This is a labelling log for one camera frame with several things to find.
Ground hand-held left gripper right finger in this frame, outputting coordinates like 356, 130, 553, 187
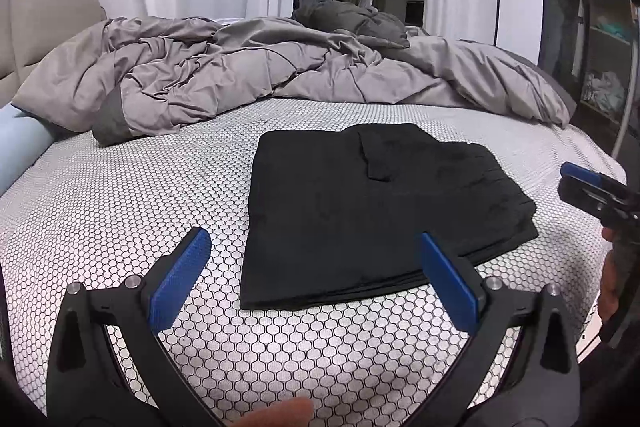
420, 232, 582, 427

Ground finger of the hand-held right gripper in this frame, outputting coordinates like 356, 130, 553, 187
556, 177, 626, 222
560, 161, 633, 198

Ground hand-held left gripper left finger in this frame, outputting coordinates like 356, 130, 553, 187
47, 227, 223, 427

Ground black pants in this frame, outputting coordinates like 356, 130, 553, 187
239, 123, 540, 312

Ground person's right hand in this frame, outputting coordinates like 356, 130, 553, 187
597, 224, 626, 325

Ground person's left hand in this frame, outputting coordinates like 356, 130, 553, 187
234, 396, 315, 427

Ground white plastic bag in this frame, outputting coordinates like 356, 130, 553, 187
582, 71, 627, 110

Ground hexagon patterned mattress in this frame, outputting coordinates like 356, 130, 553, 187
0, 99, 628, 427

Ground teal folded cloth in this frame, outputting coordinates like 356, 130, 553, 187
592, 21, 632, 42

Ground light blue pillow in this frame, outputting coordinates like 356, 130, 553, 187
0, 107, 56, 198

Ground grey duvet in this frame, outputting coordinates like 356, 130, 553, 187
12, 14, 578, 145

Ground dark grey pillow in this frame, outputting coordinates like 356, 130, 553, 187
291, 1, 411, 50

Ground beige padded headboard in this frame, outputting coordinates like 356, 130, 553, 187
0, 0, 108, 108

